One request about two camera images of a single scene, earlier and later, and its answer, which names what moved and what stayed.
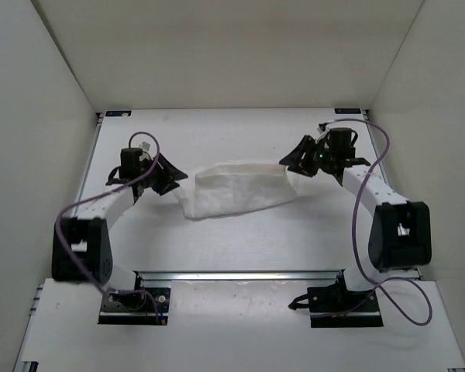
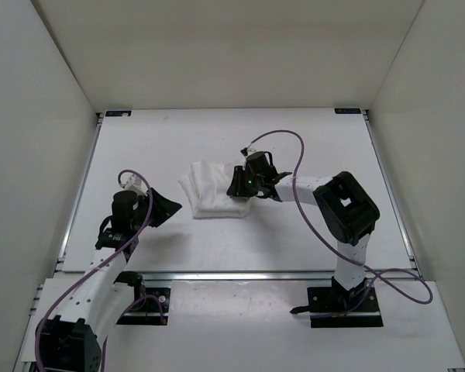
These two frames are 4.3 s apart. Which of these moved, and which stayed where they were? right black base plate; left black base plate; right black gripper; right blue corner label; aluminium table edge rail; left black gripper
Moved: right black gripper; left black gripper
Stayed: right blue corner label; right black base plate; aluminium table edge rail; left black base plate
